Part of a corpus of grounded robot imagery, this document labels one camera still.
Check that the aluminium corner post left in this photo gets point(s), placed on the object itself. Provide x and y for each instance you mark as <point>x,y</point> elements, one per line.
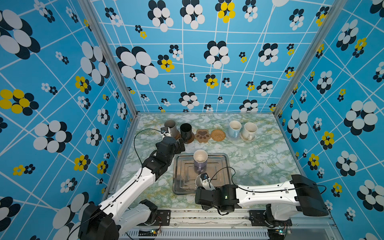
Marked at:
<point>87,8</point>

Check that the light blue mug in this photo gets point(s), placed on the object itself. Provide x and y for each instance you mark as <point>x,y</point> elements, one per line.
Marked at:
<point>199,181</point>

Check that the blue handled cream mug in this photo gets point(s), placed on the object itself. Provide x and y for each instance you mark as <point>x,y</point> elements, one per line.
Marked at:
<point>234,129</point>

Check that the aluminium corner post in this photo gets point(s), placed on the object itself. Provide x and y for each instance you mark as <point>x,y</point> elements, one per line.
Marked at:
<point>334,12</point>
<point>87,8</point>

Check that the rattan wicker round coaster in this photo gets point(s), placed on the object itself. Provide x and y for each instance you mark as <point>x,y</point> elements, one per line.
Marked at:
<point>218,135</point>

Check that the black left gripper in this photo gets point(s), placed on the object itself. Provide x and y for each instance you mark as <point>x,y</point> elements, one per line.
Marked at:
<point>178,149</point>

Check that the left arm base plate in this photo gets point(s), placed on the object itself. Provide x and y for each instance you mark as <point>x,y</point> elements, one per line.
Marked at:
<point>161,218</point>

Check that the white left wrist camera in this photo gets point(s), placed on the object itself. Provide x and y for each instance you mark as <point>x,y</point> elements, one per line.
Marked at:
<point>165,132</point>

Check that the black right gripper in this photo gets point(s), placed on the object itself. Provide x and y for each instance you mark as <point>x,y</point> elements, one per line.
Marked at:
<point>205,209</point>

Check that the aluminium front rail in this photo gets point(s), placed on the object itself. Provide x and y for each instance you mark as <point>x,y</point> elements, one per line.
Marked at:
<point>195,224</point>

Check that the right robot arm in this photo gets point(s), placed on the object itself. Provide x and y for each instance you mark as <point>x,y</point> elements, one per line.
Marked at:
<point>282,200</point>

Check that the white ceramic mug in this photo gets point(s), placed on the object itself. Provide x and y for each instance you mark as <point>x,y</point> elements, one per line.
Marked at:
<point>249,129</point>

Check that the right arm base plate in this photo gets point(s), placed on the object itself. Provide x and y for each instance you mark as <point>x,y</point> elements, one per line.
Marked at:
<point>261,220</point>

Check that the black mug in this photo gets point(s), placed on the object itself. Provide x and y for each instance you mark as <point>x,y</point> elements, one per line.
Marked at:
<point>186,131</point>

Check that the stainless steel cup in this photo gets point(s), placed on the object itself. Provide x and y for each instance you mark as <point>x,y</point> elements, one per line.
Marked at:
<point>171,125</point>

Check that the paw print cork coaster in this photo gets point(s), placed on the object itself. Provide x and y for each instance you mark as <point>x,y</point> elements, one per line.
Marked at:
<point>202,135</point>

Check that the aluminium corner post right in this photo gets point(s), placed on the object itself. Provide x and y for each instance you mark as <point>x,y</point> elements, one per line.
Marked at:
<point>334,12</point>

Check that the metal serving tray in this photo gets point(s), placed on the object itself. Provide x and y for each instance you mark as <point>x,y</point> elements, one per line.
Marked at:
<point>185,172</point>

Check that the scratched brown round coaster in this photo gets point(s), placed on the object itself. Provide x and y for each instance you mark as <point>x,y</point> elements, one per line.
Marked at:
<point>190,140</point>

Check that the purple ceramic mug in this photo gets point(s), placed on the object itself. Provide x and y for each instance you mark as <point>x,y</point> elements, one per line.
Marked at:
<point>200,159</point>

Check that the grey woven round coaster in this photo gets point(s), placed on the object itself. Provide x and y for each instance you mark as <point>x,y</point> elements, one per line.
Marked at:
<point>237,138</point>

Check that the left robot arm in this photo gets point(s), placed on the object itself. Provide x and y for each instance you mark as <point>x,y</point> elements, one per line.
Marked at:
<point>111,219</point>

